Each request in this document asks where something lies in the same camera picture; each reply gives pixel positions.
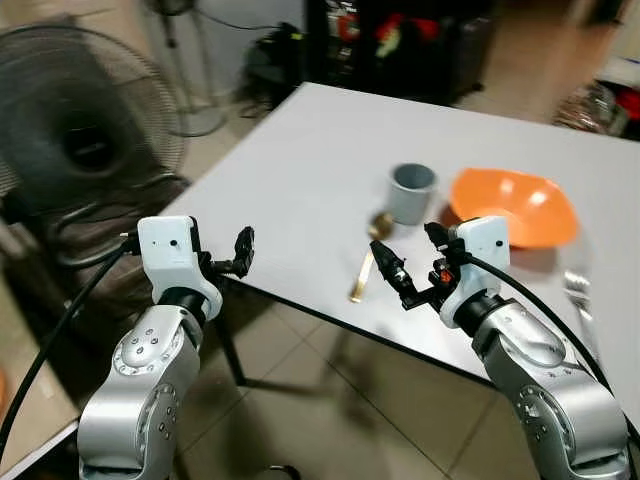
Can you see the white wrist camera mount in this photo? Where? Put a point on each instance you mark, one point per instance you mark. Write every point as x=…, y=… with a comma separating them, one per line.
x=478, y=260
x=168, y=255

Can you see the red and clear bag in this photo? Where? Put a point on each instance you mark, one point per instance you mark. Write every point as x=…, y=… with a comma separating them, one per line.
x=605, y=108

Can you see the gold spoon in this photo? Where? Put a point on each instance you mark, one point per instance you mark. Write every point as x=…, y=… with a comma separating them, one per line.
x=360, y=282

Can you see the grey cup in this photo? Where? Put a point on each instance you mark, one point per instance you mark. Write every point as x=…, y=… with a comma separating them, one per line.
x=412, y=195

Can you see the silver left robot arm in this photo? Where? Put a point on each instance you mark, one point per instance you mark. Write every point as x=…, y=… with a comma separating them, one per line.
x=140, y=390

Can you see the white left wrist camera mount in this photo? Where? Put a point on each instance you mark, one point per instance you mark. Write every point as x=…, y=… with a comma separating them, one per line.
x=168, y=255

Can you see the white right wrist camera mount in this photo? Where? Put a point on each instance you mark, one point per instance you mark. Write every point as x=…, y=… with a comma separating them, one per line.
x=478, y=260

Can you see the black bag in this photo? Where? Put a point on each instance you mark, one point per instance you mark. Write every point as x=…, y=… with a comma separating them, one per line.
x=275, y=65

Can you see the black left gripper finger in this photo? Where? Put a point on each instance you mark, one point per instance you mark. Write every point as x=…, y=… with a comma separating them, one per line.
x=245, y=245

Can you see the orange bowl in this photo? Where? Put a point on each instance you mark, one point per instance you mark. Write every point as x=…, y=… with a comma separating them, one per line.
x=515, y=205

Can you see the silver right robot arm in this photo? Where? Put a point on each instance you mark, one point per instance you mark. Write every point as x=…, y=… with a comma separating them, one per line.
x=545, y=400

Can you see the black shelf unit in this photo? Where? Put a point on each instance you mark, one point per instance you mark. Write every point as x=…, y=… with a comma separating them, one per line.
x=400, y=45

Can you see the silver fork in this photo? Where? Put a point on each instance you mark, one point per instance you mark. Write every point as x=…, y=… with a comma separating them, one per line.
x=580, y=295

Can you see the black floor fan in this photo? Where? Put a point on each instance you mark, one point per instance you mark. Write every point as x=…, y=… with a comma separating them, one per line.
x=80, y=145

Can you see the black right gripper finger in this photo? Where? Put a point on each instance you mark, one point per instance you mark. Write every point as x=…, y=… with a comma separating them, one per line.
x=392, y=268
x=438, y=240

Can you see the grey fan stand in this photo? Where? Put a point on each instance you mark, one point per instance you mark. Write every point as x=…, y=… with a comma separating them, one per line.
x=195, y=100

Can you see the black table leg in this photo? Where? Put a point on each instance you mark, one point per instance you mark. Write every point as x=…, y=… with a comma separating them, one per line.
x=230, y=350

